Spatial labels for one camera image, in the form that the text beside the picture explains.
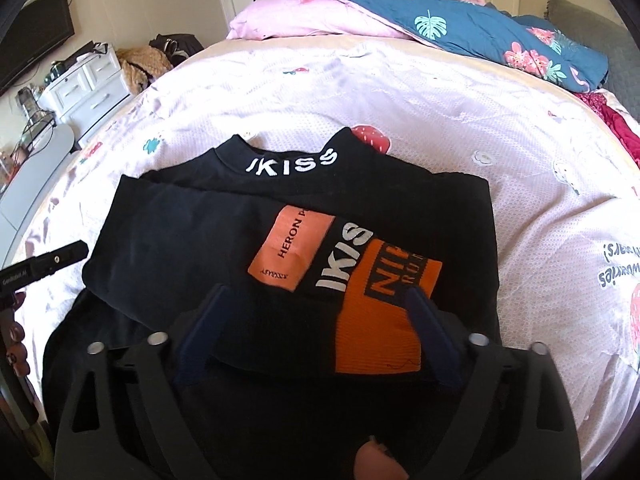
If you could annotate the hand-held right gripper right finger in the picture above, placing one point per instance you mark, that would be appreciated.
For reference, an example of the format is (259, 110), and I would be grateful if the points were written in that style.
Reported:
(435, 342)

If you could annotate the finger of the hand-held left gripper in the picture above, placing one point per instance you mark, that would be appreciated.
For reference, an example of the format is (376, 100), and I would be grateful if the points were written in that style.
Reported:
(60, 257)

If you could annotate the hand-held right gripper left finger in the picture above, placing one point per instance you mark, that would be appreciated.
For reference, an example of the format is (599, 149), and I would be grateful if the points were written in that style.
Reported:
(200, 342)

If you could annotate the black long-sleeve sweater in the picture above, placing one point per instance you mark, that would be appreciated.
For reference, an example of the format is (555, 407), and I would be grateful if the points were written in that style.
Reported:
(175, 220)

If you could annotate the beige clothes pile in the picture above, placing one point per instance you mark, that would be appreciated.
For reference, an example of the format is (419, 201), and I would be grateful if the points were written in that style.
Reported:
(145, 67)

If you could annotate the person's left hand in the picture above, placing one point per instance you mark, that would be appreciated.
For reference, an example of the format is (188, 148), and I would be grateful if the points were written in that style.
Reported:
(12, 345)

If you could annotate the person's right hand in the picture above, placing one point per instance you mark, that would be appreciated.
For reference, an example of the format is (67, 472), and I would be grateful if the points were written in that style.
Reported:
(375, 462)

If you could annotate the light grey oval board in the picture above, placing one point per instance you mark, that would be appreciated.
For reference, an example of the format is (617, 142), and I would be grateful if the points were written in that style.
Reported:
(35, 175)

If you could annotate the white drawer cabinet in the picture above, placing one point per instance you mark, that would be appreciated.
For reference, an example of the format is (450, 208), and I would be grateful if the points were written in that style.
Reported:
(85, 95)

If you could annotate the black television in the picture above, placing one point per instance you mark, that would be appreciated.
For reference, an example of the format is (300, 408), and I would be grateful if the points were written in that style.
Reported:
(30, 40)

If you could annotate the black bag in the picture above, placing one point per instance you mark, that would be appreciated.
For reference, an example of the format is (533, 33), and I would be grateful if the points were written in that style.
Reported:
(177, 47)

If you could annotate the strawberry bear printed bed sheet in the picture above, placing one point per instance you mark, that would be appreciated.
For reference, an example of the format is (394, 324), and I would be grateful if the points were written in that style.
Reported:
(400, 90)

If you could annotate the red patterned pillow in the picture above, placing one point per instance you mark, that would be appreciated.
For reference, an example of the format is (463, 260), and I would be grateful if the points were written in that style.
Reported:
(615, 120)

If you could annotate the blue floral quilt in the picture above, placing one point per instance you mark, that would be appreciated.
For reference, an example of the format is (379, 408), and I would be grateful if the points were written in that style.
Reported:
(475, 25)

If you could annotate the pink pillow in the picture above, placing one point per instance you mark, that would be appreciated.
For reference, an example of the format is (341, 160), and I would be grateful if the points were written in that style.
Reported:
(300, 15)

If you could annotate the grey quilted headboard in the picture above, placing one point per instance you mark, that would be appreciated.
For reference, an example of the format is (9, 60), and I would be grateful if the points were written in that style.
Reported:
(595, 30)

